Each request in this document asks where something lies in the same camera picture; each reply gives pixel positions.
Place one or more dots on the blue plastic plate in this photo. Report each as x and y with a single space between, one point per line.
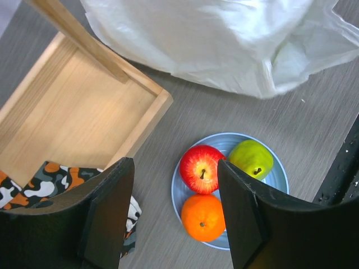
225 142

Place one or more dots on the white plastic bag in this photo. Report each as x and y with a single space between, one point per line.
256 48

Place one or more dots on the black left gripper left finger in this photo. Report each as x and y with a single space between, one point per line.
81 228

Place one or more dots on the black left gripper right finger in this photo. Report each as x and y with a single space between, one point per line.
267 228

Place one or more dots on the wooden clothes rack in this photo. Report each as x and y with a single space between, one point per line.
80 105

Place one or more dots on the fake orange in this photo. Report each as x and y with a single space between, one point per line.
202 217

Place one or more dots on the orange grey patterned garment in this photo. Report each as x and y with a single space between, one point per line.
53 179

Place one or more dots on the red fake apple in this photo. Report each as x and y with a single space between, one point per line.
198 168

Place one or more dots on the green fake pear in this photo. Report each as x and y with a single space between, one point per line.
253 158

